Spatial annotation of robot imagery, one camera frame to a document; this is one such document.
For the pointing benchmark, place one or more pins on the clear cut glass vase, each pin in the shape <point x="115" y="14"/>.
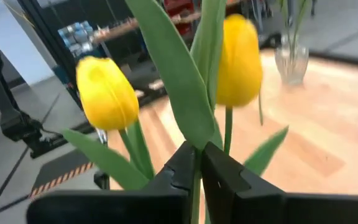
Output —
<point x="291" y="68"/>

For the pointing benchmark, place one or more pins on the wooden shelf board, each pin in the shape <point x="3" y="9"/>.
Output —
<point x="117" y="31"/>

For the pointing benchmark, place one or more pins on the black frame post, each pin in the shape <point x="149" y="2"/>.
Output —
<point x="51" y="37"/>

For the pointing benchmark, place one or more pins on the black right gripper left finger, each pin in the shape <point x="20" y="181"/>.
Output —
<point x="104" y="208"/>

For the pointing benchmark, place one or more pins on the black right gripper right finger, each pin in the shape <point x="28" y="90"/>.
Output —
<point x="291" y="211"/>

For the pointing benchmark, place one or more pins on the green stem piece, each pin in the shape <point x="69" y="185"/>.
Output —
<point x="239" y="62"/>

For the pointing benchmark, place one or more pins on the red storage bins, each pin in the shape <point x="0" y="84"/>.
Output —
<point x="179" y="12"/>

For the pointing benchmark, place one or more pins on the black corner clamp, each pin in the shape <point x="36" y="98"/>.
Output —
<point x="102" y="180"/>

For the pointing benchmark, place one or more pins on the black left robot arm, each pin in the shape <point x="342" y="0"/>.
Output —
<point x="11" y="121"/>

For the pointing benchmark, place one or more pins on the blue storage bins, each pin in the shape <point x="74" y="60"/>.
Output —
<point x="75" y="37"/>

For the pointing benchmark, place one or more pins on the hazard striped floor mat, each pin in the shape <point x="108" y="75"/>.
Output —
<point x="64" y="168"/>

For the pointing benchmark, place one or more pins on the yellow artificial tulip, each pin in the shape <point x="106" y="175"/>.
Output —
<point x="107" y="93"/>

